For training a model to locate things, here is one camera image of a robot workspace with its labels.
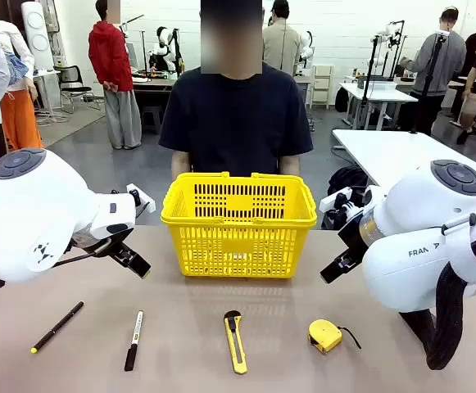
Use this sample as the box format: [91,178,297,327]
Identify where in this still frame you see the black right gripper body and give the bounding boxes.
[338,211,370,264]

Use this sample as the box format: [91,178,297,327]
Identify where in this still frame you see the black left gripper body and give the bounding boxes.
[72,227,137,263]

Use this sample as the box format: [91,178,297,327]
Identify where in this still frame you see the white marker with black cap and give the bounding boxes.
[123,309,144,373]

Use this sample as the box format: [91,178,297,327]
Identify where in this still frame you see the black pen with yellow tip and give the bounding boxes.
[30,300,85,355]

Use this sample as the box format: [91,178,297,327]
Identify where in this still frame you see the yellow utility knife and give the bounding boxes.
[223,309,249,374]

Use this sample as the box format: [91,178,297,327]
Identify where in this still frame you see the person's left forearm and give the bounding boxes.
[277,154,301,178]

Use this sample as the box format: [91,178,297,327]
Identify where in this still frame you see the person's right forearm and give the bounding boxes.
[170,150,193,182]

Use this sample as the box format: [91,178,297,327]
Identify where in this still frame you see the yellow plastic shopping basket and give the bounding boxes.
[160,171,318,279]

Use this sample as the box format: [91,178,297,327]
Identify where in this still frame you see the person in dark navy T-shirt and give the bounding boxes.
[158,0,315,177]

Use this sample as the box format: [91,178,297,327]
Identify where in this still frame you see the person in gray sweater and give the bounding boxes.
[399,7,468,136]

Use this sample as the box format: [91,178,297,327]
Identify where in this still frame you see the person in red hoodie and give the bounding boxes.
[88,0,143,151]

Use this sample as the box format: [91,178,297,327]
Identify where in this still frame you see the person in beige jacket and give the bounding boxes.
[261,0,305,78]

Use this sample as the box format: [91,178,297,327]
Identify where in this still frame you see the black backpack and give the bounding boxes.
[327,165,369,206]

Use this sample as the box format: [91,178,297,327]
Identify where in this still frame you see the yellow tape measure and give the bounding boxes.
[307,318,362,354]

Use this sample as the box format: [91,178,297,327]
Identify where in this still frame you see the large white table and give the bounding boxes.
[331,129,476,197]

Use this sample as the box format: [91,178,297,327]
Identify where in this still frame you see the white desk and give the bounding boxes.
[338,81,419,132]

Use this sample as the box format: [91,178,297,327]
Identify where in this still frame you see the white drawer cart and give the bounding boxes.
[311,64,335,110]

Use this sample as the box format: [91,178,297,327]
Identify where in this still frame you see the black office chair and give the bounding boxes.
[59,64,102,115]

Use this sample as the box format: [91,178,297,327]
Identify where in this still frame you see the black tripod stand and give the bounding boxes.
[410,30,450,135]

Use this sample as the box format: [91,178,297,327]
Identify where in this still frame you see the white background robot on stand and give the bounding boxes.
[370,20,406,81]

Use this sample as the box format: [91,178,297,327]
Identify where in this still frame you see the white background robot black parts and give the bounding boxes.
[146,26,181,79]

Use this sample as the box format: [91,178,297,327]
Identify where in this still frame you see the white tower air conditioner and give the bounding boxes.
[20,1,55,73]

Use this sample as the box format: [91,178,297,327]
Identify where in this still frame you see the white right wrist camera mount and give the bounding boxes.
[320,186,364,222]

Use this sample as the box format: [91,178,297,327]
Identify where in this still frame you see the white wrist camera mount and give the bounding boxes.
[125,183,156,215]
[320,186,364,222]

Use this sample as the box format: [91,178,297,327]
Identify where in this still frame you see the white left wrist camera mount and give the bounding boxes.
[125,183,156,215]

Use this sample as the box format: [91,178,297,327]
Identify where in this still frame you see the black sleeved cable bundle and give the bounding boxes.
[399,235,476,372]

